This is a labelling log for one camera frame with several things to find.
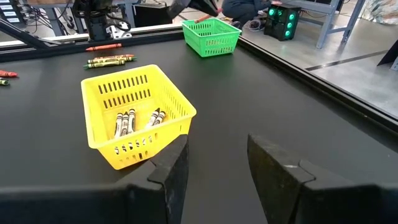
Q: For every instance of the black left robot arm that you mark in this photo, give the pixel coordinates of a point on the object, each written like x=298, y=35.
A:
x=96, y=25

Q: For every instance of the black equipment case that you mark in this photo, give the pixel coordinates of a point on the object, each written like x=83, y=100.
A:
x=152, y=15

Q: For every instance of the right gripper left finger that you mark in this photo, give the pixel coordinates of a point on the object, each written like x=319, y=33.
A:
x=158, y=193

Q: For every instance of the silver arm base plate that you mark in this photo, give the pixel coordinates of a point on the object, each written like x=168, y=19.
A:
x=116, y=31

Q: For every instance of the white patterned fabric sheet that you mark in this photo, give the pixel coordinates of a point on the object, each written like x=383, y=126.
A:
x=382, y=11

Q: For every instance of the orange crayon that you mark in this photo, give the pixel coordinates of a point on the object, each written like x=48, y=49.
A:
x=116, y=57
x=104, y=47
x=206, y=17
x=7, y=74

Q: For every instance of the green plastic basket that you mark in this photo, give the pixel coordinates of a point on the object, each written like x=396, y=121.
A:
x=211, y=40

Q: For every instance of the person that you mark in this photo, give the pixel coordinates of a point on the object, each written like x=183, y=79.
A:
x=245, y=9

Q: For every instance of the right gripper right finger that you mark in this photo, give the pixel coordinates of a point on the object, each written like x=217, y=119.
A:
x=276, y=180

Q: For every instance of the grey metal desk frame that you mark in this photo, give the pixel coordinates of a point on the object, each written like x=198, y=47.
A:
x=327, y=31

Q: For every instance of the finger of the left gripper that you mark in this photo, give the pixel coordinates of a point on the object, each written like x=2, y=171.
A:
x=178, y=7
x=202, y=6

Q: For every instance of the yellow plastic basket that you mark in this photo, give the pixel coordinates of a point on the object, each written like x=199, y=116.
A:
x=93, y=124

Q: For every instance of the black computer green fans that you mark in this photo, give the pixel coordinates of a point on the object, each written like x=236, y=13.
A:
x=281, y=21

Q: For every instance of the black diagonal frame strut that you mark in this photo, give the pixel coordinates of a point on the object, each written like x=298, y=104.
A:
x=25, y=35

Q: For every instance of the black floor stand base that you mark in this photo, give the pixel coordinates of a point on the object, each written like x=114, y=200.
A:
x=390, y=57

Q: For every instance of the yellow green crayon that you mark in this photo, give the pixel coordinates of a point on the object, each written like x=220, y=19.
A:
x=104, y=64
x=109, y=60
x=3, y=82

